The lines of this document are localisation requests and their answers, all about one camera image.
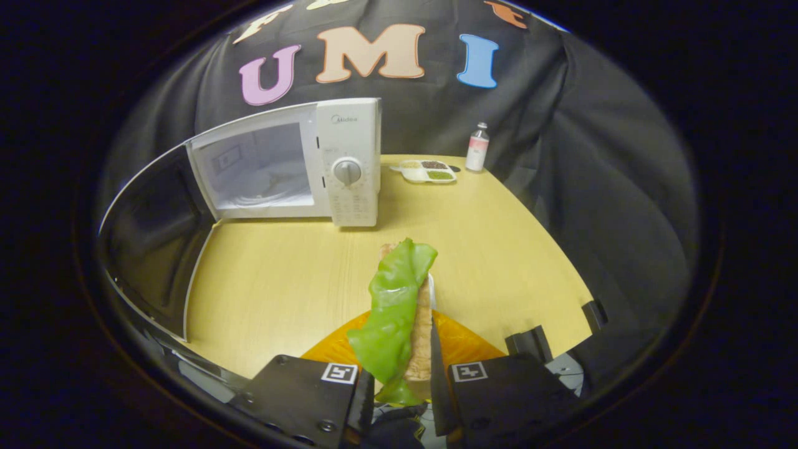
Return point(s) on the white divided dish with beans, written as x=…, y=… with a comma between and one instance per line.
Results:
x=424, y=171

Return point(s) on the black table clip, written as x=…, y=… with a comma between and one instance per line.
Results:
x=595, y=315
x=528, y=344

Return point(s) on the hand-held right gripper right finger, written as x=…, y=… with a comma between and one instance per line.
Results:
x=441, y=399

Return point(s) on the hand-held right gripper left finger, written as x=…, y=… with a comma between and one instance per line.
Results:
x=299, y=393

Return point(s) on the white microwave oven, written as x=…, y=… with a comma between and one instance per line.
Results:
x=349, y=131

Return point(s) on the sandwich with green lettuce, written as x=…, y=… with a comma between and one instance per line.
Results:
x=393, y=299

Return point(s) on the small clear bottle pink label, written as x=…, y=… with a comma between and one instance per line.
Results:
x=477, y=149

